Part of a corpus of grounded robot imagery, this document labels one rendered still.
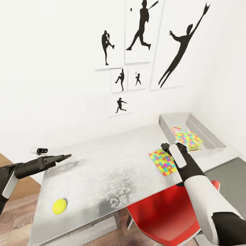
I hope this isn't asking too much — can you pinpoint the jigsaw puzzle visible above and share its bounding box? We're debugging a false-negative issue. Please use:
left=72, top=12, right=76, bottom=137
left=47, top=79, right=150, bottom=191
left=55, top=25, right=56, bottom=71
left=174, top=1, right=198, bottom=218
left=174, top=131, right=203, bottom=149
left=149, top=149, right=177, bottom=177

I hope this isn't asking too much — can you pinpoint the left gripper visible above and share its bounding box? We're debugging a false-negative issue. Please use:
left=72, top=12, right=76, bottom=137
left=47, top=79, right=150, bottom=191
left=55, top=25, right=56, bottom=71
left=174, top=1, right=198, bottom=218
left=25, top=154, right=71, bottom=175

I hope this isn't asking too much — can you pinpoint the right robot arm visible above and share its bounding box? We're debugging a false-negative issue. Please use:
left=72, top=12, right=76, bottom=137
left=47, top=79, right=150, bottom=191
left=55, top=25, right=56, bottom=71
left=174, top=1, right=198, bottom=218
left=161, top=140, right=246, bottom=246

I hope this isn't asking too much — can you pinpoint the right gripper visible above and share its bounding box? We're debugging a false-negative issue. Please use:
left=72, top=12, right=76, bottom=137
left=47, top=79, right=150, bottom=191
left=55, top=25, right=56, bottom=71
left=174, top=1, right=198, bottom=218
left=161, top=143, right=170, bottom=155

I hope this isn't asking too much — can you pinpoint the tennis ball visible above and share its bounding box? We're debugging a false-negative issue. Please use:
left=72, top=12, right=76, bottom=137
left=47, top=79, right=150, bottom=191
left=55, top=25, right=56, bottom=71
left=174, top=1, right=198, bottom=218
left=52, top=199, right=67, bottom=215

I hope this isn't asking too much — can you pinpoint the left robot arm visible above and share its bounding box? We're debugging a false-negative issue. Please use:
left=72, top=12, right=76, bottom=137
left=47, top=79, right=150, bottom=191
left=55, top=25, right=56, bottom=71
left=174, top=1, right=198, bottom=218
left=0, top=147, right=71, bottom=215

